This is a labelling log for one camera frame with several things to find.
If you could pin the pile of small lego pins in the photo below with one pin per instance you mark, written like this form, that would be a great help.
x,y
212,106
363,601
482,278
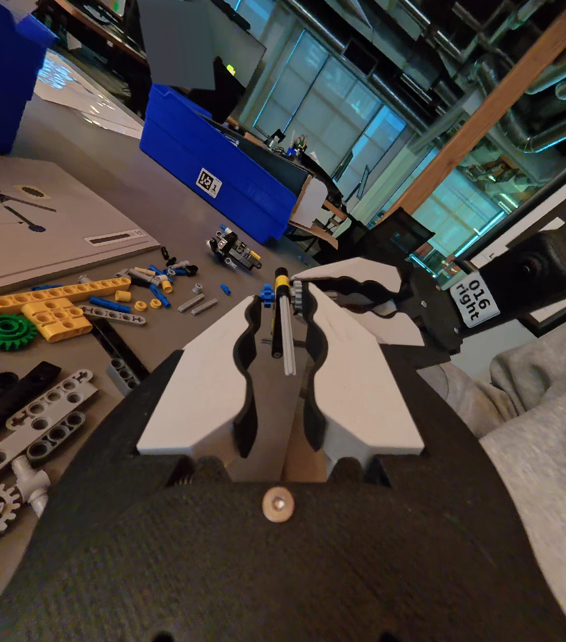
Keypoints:
x,y
152,281

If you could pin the yellow lego block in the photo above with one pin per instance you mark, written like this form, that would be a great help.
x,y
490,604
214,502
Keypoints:
x,y
57,321

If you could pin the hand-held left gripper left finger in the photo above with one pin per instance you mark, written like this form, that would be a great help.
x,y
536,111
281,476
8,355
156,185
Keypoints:
x,y
198,396

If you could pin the small grey lego gear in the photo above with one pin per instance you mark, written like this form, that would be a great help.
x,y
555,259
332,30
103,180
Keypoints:
x,y
299,298

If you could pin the white paper sheet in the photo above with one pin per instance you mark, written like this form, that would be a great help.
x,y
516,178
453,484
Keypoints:
x,y
87,100

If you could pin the green lego gear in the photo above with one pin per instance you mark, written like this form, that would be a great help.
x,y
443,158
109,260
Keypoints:
x,y
5,331

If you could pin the black yellow lego assembly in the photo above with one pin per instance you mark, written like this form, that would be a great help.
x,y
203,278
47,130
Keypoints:
x,y
279,321

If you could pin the person's right forearm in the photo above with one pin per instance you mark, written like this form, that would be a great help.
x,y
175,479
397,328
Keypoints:
x,y
468,401

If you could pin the black framed patterned sign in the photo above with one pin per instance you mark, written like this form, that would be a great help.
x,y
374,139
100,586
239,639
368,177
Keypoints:
x,y
563,200

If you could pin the long black lego beam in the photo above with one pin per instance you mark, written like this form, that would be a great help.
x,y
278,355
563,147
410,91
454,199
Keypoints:
x,y
120,348

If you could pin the long yellow lego beam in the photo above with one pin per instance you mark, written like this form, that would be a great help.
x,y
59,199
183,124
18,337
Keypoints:
x,y
37,298

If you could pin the pile of grey black beams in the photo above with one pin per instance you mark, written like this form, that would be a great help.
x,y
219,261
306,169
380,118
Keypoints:
x,y
22,426

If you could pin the metal ventilation pipes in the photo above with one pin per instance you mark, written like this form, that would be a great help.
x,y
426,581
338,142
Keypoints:
x,y
563,75

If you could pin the black monitor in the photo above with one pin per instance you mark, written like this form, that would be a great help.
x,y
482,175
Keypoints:
x,y
243,70

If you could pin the lego instruction booklet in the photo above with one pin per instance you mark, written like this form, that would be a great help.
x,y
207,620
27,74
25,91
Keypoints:
x,y
62,240

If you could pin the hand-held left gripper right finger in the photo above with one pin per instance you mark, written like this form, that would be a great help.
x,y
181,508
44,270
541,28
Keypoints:
x,y
368,401

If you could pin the short grey lego beam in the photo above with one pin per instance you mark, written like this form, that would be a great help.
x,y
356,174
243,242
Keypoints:
x,y
122,375

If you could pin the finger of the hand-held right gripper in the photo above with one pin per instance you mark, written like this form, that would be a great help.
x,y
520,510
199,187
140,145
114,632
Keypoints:
x,y
358,271
393,328

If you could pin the grey lego cross connector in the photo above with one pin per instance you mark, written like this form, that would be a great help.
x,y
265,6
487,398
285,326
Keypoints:
x,y
32,484

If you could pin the grey lego axle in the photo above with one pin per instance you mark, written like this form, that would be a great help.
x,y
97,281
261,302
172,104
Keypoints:
x,y
204,307
191,302

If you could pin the black lego subassembly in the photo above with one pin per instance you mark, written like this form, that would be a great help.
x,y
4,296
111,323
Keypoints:
x,y
233,248

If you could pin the thin grey lego liftarm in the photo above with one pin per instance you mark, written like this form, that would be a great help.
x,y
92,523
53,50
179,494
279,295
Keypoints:
x,y
112,315

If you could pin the wooden ceiling beam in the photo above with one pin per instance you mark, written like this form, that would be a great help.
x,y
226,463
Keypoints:
x,y
488,105

